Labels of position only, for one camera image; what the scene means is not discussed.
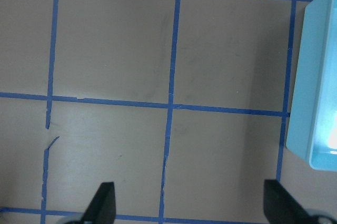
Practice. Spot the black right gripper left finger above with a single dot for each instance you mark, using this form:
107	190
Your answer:
102	208

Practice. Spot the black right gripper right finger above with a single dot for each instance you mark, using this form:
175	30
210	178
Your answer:
281	208

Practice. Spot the turquoise plastic bin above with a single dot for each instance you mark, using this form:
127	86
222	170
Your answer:
312	126

